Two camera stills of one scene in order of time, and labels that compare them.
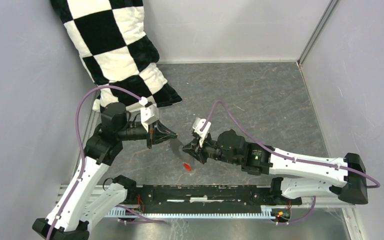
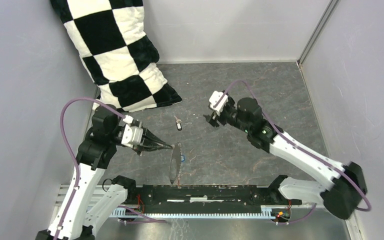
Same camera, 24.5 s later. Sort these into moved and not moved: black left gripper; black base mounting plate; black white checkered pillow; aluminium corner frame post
Moved: black left gripper
Not moved: black white checkered pillow; black base mounting plate; aluminium corner frame post
